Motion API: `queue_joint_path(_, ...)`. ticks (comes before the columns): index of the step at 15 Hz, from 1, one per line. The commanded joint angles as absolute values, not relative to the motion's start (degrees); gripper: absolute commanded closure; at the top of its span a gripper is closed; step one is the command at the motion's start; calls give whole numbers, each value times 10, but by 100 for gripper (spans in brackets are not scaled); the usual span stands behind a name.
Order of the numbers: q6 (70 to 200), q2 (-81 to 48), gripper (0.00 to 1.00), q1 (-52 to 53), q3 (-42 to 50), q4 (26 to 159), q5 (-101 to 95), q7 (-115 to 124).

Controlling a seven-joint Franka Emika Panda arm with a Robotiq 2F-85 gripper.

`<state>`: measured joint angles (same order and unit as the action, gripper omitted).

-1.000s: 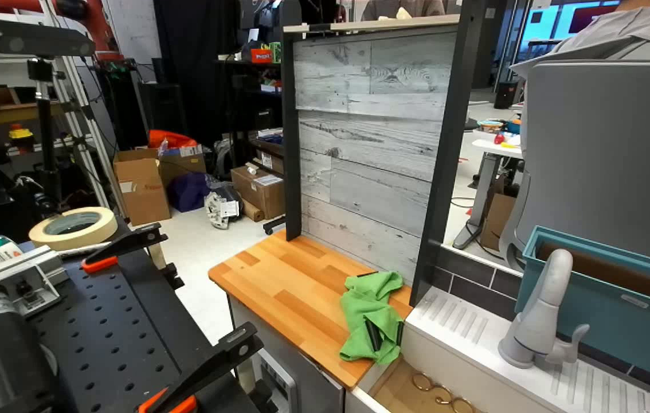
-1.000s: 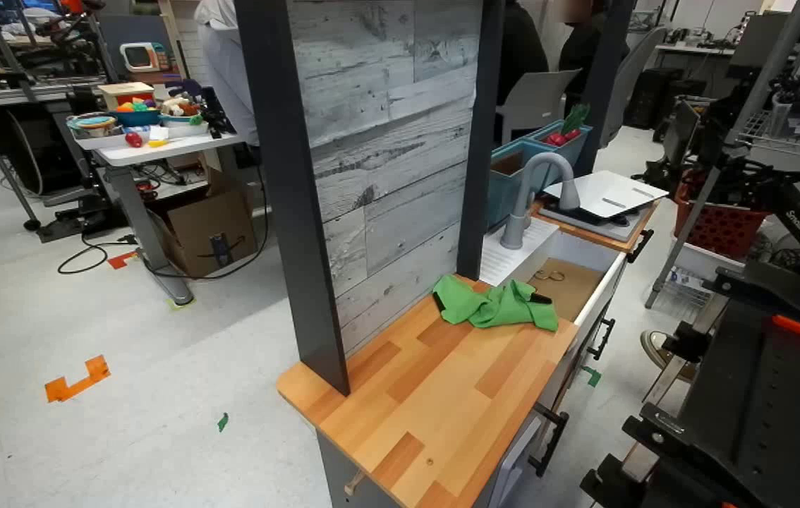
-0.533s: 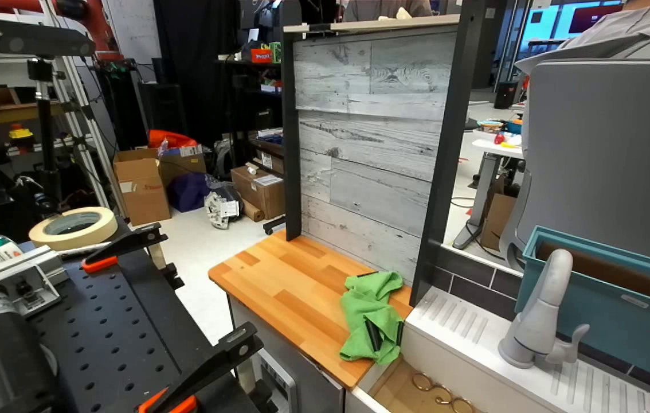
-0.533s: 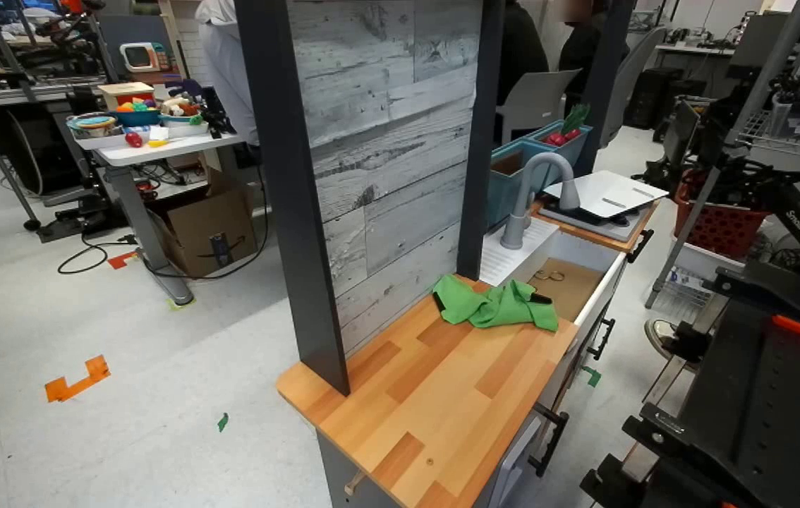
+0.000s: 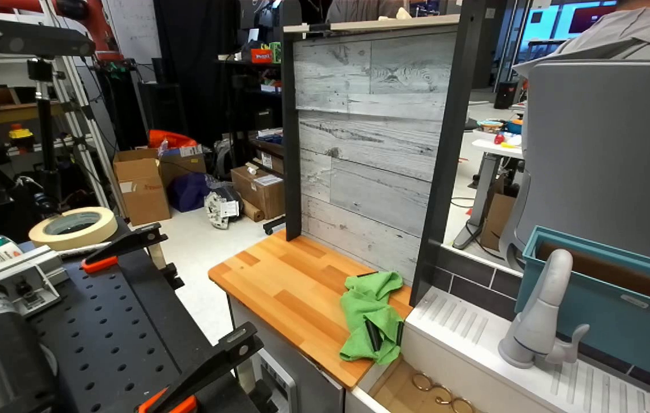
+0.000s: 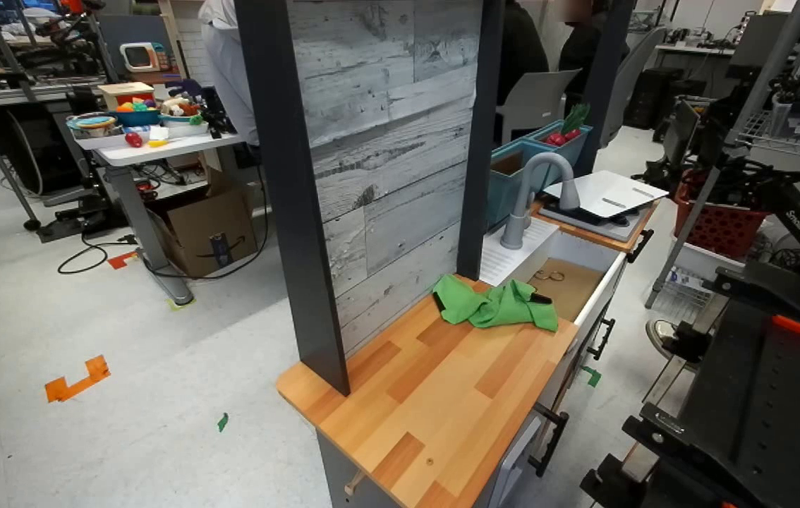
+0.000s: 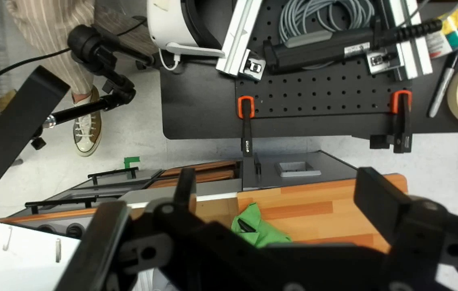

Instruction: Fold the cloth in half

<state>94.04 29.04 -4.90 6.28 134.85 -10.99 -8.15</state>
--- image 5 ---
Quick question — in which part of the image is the green cloth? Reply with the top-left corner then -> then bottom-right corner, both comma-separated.
339,271 -> 406,365

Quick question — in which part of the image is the cardboard box with label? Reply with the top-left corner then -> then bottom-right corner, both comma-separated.
231,165 -> 286,220

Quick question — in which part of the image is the cardboard tube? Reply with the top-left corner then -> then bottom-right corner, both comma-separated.
243,198 -> 266,223

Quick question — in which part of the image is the toy kitchen with wooden counter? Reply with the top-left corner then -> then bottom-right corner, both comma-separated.
209,14 -> 650,413

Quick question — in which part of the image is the black and white bag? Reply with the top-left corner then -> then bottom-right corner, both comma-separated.
205,184 -> 244,230

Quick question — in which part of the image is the black shelf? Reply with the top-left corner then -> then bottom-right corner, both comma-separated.
216,40 -> 287,173

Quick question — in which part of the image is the blue bag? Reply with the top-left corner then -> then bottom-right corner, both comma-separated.
167,172 -> 212,213

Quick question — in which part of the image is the white desk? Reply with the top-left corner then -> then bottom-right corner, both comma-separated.
453,137 -> 524,250

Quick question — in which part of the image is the orange bag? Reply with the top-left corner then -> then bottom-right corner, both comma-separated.
148,130 -> 198,151

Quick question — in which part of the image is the row of cardboard boxes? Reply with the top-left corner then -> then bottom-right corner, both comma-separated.
113,145 -> 208,226

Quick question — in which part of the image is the toy oven door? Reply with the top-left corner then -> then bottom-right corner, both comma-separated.
252,347 -> 299,413

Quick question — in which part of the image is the white toy sink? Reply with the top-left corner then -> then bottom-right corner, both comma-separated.
354,287 -> 650,413

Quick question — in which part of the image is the black curtain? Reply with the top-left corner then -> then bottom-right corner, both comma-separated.
153,0 -> 245,147

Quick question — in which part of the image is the black and orange clamp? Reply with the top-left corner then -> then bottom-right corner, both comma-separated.
137,321 -> 265,413
81,223 -> 185,290

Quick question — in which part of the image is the person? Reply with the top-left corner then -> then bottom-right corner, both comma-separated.
513,0 -> 650,78
325,0 -> 413,24

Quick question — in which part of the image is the black speaker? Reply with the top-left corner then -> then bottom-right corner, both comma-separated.
494,80 -> 518,110

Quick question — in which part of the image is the grey toy tap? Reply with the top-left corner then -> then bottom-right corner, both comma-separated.
498,249 -> 590,369

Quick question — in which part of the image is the whiteboard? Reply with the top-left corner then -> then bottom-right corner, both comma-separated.
104,0 -> 163,65

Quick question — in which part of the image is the roll of masking tape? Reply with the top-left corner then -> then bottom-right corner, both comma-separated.
29,206 -> 119,251

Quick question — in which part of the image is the monitor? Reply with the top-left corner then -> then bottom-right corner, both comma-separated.
523,0 -> 619,53

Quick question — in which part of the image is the teal plastic bin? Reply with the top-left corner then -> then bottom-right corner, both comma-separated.
515,225 -> 650,391

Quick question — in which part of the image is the grey control box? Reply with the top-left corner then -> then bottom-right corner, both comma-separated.
0,235 -> 71,317

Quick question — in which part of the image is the black cable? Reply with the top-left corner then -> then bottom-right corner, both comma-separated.
450,197 -> 504,260

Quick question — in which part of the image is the camera on mount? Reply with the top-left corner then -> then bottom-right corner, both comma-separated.
0,17 -> 96,214

